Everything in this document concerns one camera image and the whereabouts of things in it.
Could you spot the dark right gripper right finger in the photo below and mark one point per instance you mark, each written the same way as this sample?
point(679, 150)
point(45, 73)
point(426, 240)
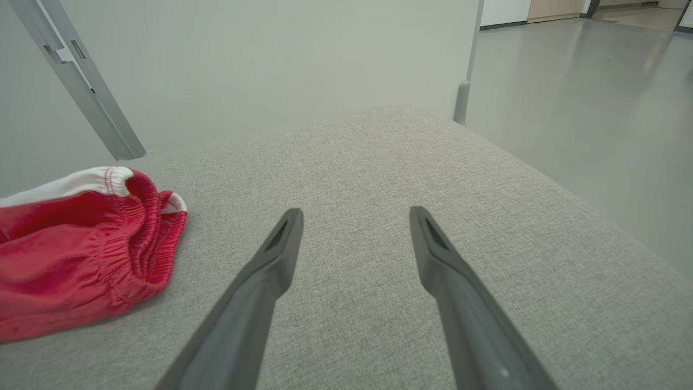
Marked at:
point(476, 336)

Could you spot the red shorts with white trim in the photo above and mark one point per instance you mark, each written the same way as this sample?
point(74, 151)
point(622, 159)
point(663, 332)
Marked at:
point(70, 260)

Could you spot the beige wooden cabinet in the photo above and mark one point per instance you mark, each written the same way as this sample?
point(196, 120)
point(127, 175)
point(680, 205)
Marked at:
point(557, 8)

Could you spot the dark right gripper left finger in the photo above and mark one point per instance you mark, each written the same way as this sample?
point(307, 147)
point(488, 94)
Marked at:
point(243, 325)

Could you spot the white partition panel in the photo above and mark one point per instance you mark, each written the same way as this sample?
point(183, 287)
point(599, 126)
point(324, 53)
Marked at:
point(270, 65)
point(27, 108)

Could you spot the grey partition end leg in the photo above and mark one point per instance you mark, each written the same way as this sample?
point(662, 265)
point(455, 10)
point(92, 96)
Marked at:
point(462, 103)

